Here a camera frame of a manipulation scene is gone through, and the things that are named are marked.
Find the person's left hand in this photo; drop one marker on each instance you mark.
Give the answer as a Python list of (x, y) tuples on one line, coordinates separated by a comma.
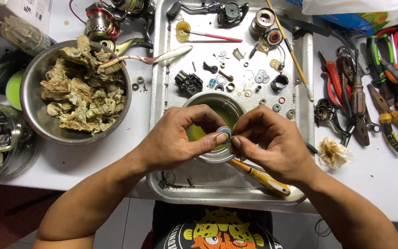
[(171, 138)]

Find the person's right hand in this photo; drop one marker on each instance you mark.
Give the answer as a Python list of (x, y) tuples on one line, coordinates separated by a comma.
[(275, 148)]

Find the small silver gear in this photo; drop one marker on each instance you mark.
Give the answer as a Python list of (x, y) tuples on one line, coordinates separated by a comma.
[(276, 108)]

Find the black reel body housing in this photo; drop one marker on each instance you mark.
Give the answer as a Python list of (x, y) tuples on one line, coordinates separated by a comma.
[(189, 84)]

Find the single crumpled dirty tissue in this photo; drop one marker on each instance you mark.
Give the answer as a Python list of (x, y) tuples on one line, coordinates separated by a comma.
[(333, 152)]

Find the small steel bowl yellow liquid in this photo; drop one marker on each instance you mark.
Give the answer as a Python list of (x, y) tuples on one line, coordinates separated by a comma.
[(219, 103)]

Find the small steel bearing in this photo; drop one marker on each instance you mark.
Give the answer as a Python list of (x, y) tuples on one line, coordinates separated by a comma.
[(135, 86), (140, 80)]

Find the scattered small reel parts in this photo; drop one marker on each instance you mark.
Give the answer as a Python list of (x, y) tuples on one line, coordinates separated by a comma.
[(261, 77)]

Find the black lever part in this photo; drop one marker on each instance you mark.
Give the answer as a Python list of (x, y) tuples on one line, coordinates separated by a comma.
[(211, 67)]

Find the white dirty toothbrush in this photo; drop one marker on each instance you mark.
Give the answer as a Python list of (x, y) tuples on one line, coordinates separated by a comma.
[(150, 58)]

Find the brass screw shaft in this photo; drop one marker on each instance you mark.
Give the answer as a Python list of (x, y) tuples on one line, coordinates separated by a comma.
[(226, 75)]

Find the large metal tray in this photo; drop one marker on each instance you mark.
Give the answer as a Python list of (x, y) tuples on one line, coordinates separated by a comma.
[(202, 55)]

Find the black printed t-shirt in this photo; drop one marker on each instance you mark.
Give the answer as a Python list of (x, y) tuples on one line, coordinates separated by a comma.
[(216, 228)]

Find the heap of dirty crumpled tissues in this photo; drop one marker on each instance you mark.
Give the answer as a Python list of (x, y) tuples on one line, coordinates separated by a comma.
[(81, 93)]

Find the small yellow grease cup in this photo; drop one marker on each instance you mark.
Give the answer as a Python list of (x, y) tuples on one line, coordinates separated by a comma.
[(182, 30)]

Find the red and black rotor part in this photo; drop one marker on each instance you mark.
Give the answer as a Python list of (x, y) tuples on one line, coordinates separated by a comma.
[(273, 37)]

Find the silver wrench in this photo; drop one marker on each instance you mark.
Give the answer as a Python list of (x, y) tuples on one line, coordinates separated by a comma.
[(347, 55)]

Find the silver metal reel spool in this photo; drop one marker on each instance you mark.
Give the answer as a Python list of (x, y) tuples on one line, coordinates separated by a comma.
[(262, 22)]

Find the red and gold fishing reel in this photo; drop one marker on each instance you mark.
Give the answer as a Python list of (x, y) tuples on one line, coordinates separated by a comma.
[(104, 24)]

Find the large steel bowl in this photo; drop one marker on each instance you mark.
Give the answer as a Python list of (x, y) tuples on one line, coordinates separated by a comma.
[(33, 103)]

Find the blue tissue packet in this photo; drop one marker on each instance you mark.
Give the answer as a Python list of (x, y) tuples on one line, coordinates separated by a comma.
[(351, 19)]

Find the green round lid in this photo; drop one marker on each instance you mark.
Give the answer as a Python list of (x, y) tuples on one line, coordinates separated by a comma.
[(14, 90)]

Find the white cardboard box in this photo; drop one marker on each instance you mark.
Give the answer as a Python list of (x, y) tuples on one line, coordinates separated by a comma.
[(29, 12)]

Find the black reel frame part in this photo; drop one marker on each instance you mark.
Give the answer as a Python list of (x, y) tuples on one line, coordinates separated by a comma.
[(325, 112)]

